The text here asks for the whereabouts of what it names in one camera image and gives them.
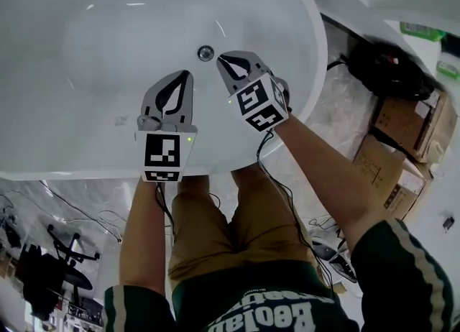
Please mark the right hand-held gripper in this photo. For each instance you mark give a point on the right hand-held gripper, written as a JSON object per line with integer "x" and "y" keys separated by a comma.
{"x": 260, "y": 104}

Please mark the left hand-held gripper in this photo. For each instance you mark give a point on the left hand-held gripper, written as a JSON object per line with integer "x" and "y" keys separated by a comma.
{"x": 161, "y": 154}

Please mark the chrome drain stopper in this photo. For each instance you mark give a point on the chrome drain stopper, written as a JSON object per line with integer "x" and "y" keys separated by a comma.
{"x": 205, "y": 52}

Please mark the white bathtub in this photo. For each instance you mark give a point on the white bathtub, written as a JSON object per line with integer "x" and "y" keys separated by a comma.
{"x": 90, "y": 72}

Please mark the person's right forearm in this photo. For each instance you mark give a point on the person's right forearm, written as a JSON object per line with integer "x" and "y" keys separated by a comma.
{"x": 323, "y": 179}

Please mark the person's left forearm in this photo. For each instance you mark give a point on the person's left forearm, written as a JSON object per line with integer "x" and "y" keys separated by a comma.
{"x": 143, "y": 237}

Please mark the clear plastic sheet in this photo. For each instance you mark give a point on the clear plastic sheet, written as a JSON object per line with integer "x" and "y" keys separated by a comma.
{"x": 341, "y": 108}

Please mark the person's tan shorts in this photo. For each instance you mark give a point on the person's tan shorts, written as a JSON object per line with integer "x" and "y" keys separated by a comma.
{"x": 237, "y": 230}

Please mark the flat tan cardboard box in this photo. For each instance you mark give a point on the flat tan cardboard box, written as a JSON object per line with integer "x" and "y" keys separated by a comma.
{"x": 377, "y": 165}

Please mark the large brown cardboard box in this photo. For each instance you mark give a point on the large brown cardboard box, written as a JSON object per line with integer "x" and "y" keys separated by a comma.
{"x": 406, "y": 122}

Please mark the black office chair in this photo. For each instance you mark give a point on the black office chair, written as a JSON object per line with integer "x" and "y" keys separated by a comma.
{"x": 54, "y": 269}

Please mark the small labelled cardboard box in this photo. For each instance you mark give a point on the small labelled cardboard box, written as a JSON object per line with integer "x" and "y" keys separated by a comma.
{"x": 406, "y": 190}

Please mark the small green packet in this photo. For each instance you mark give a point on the small green packet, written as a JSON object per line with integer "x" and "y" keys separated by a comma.
{"x": 448, "y": 69}

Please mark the shiny dark metal fixture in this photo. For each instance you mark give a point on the shiny dark metal fixture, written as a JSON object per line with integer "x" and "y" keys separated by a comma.
{"x": 334, "y": 255}

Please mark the small black floor gadget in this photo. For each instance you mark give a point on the small black floor gadget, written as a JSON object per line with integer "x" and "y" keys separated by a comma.
{"x": 448, "y": 223}

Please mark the person's dark green shirt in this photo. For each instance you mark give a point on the person's dark green shirt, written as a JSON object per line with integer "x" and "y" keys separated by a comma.
{"x": 395, "y": 287}

